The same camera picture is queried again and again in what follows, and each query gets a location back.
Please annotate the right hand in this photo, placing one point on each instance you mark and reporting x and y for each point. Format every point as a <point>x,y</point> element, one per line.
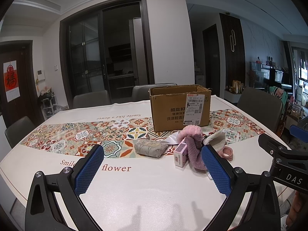
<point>297,207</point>

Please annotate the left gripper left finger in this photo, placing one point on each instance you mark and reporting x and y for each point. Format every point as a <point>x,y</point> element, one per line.
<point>42,210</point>

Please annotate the purple fluffy towel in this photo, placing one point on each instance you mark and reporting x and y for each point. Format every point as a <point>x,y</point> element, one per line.
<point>194,146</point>

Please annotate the grey chair back left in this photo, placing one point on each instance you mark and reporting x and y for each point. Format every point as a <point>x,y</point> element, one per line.
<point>92,99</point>

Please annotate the grey chair right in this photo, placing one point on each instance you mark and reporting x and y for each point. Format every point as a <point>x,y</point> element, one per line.
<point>262,106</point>

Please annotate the white cleaning cloth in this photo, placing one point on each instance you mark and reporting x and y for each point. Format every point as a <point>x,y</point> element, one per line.
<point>172,139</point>

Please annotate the pink fluffy towel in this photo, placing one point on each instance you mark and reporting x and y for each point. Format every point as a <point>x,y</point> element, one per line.
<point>193,131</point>

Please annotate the pink cartoon tissue pack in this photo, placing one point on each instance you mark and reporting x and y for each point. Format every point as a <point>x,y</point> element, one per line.
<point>180,154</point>

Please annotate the brown cardboard box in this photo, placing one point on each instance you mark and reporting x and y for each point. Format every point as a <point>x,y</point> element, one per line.
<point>174,107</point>

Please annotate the gold wall ornament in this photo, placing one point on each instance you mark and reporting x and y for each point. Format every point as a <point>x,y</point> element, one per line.
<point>232,40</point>

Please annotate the grey chair far left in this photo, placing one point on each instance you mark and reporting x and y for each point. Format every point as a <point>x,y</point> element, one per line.
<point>18,130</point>

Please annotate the black white patterned mitt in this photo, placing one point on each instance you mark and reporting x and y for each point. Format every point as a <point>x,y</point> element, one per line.
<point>216,140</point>

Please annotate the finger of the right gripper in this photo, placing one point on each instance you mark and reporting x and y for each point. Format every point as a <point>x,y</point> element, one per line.
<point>297,131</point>
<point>274,148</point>

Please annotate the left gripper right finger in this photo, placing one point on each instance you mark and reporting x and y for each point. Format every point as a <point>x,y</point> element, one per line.
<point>262,210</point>

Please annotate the red fu poster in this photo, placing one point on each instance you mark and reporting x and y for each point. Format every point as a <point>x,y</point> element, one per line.
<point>11,80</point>

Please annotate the white shelf rack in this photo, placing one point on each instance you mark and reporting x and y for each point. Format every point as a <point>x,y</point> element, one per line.
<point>48,103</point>

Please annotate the dark sliding glass door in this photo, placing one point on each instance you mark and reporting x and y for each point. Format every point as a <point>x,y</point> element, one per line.
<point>106,47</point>

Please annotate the white intercom panel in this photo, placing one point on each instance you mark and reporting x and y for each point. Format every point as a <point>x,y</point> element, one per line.
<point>40,75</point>

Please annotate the patterned tablecloth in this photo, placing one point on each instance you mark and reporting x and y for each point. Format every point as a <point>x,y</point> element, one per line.
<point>134,193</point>

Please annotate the grey floral pouch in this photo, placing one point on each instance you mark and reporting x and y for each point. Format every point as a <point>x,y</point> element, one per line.
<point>150,148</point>

